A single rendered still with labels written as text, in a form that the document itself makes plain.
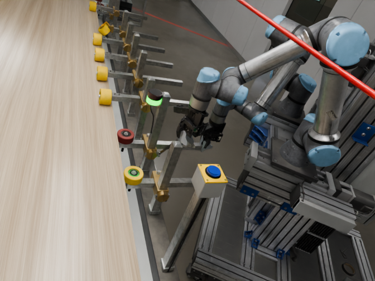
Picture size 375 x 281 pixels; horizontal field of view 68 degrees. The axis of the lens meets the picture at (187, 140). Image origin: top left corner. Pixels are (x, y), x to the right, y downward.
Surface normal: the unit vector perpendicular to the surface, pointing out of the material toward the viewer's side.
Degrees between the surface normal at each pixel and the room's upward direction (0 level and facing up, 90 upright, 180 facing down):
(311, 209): 90
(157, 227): 0
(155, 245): 0
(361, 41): 84
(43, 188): 0
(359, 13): 90
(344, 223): 90
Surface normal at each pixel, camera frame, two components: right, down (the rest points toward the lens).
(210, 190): 0.28, 0.65
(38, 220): 0.29, -0.76
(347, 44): -0.14, 0.46
